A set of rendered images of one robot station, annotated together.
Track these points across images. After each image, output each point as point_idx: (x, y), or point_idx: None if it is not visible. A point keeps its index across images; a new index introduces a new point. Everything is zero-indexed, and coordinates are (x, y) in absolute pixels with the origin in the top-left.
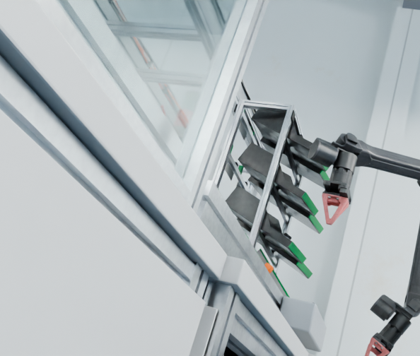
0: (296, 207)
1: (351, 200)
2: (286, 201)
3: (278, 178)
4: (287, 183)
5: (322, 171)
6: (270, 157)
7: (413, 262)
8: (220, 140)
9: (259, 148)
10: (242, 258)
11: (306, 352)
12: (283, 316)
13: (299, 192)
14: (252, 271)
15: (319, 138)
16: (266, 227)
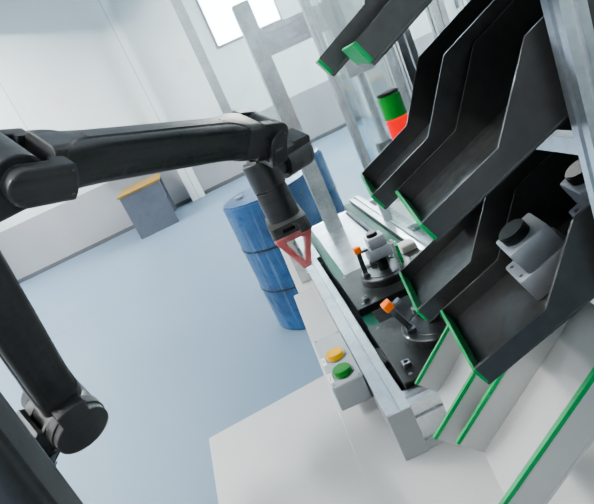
0: (441, 161)
1: (270, 233)
2: (474, 131)
3: (420, 118)
4: (399, 138)
5: (347, 55)
6: (437, 52)
7: (71, 494)
8: (290, 257)
9: (467, 10)
10: (319, 293)
11: (322, 370)
12: (305, 326)
13: (374, 170)
14: (295, 300)
15: (289, 129)
16: (453, 229)
